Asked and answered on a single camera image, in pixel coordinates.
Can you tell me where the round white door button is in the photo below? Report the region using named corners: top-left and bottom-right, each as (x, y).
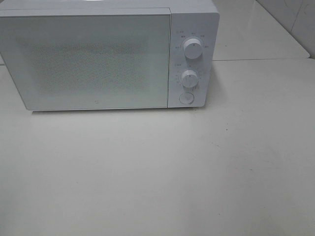
top-left (179, 92), bottom-right (194, 105)

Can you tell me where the white microwave oven body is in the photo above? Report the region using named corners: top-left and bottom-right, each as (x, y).
top-left (0, 0), bottom-right (220, 108)

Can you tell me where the white round knob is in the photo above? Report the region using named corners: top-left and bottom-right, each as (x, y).
top-left (181, 70), bottom-right (199, 88)
top-left (183, 37), bottom-right (203, 59)

